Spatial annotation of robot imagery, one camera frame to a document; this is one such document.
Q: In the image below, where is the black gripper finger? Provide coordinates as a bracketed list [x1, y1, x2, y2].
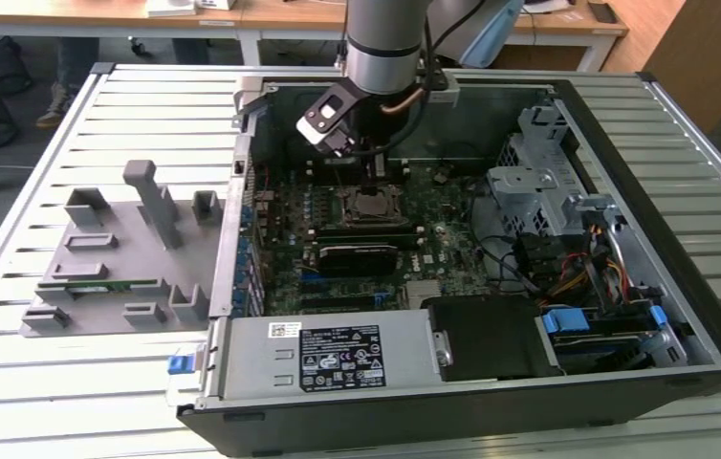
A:
[362, 151, 393, 197]

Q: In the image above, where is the silver CPU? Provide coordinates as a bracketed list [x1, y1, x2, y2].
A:
[351, 189, 398, 217]

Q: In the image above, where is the black CPU socket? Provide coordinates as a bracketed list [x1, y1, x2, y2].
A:
[331, 184, 414, 230]

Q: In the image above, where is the black RAM stick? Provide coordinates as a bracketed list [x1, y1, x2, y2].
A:
[315, 233, 418, 248]
[314, 225, 411, 236]

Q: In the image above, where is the green motherboard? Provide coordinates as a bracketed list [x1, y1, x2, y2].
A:
[242, 161, 490, 317]

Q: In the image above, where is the black graphics card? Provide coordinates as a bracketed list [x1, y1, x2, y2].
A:
[315, 244, 399, 278]

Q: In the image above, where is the silver drive cage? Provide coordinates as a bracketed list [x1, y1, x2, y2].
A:
[485, 107, 591, 235]

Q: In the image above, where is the silver chipset heatsink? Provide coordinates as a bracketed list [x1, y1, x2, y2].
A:
[403, 280, 442, 307]

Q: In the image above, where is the white box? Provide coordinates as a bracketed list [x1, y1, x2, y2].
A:
[146, 0, 199, 18]

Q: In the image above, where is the silver power supply with label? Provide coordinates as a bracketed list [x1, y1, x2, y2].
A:
[218, 308, 449, 398]

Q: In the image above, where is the blue disk carrier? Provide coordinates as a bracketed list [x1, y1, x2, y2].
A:
[541, 308, 591, 336]

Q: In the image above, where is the grey parts rack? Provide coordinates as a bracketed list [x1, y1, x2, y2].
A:
[19, 160, 228, 339]

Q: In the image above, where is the green RAM stick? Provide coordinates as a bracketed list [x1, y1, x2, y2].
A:
[39, 279, 160, 294]

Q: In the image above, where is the person's leg in jeans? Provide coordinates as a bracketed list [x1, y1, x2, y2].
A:
[53, 36, 102, 90]

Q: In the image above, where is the person's pale shoe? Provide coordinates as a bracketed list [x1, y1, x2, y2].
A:
[35, 81, 79, 128]

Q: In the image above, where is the wooden cabinet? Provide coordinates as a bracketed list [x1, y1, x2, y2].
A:
[601, 0, 721, 135]

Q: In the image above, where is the black PC case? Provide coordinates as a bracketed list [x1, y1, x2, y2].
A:
[164, 74, 721, 456]

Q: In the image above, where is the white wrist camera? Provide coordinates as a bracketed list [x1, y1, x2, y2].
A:
[295, 85, 367, 157]

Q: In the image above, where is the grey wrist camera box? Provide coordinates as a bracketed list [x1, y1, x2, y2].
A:
[422, 71, 462, 109]

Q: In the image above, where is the coloured power wire bundle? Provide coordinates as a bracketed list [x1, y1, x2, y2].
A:
[537, 224, 633, 307]

